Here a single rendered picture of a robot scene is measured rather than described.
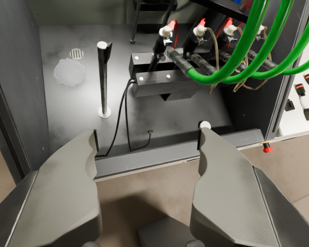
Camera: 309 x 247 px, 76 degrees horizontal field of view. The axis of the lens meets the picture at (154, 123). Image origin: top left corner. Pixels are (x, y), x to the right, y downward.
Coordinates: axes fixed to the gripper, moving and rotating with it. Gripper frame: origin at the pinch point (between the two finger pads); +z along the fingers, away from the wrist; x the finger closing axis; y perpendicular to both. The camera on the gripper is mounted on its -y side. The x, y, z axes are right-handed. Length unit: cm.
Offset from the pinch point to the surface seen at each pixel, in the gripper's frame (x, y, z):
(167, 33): 3.5, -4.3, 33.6
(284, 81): 35, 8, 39
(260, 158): 91, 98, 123
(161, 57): 2.4, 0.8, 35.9
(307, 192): 131, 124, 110
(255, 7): 10.2, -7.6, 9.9
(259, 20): 10.8, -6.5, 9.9
